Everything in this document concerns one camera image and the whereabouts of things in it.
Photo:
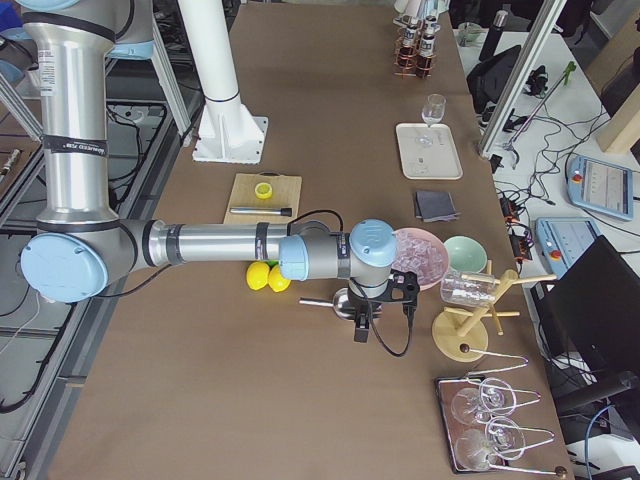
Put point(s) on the black thermos bottle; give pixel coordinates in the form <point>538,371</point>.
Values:
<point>493,35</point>

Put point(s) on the wooden cup tree stand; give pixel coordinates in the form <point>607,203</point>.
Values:
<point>458,332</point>

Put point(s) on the copper wire bottle basket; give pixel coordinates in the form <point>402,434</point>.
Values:
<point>409,71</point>

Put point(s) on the half lemon slice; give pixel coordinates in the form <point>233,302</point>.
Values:
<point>263,190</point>

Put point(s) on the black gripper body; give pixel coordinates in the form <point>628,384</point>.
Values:
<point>362,302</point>

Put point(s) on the pink bowl of ice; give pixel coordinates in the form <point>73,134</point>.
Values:
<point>421,252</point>

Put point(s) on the aluminium frame post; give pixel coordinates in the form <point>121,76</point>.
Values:
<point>533,45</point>

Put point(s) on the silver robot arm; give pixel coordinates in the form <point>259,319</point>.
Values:
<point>83,245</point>

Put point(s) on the clear glass mug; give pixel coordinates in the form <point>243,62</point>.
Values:
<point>468,289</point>

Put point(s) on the bamboo cutting board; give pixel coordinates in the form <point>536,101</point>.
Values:
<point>286,193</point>

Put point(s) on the tea bottle white cap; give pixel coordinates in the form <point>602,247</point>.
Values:
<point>405,51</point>

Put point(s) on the steel muddler black tip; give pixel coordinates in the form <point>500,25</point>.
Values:
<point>261,211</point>

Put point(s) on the yellow lemon near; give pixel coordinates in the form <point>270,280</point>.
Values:
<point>257,275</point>

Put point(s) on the upside-down wine glass upper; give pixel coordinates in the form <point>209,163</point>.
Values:
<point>482,401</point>

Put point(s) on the upside-down wine glass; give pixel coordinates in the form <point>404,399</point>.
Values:
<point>482,401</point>
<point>500,442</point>

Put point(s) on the yellow lemon far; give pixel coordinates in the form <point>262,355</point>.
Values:
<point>276,281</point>

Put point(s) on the grey folded cloth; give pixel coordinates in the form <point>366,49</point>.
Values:
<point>432,206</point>

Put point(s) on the blue teach pendant upper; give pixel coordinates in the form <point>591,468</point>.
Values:
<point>601,187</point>

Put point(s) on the cream serving tray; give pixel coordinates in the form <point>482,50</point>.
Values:
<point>428,152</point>

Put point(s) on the mint green bowl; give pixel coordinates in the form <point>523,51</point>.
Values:
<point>466,254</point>

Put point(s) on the steel ice scoop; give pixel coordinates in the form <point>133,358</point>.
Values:
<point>344,303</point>

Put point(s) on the blue teach pendant lower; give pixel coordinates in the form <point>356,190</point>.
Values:
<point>563,240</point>

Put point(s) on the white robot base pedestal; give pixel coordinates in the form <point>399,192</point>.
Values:
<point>228,132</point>

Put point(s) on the dark glass rack tray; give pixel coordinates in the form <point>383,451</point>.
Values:
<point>446,388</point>

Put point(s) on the upside-down wine glass lower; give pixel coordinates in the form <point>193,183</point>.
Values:
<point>500,442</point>

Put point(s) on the yellow lemon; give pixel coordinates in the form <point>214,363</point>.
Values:
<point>276,281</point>
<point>257,275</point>

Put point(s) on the blue teach pendant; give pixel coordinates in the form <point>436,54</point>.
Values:
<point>601,187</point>
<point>563,240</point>

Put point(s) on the clear wine glass on tray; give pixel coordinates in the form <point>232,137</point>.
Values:
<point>432,113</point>

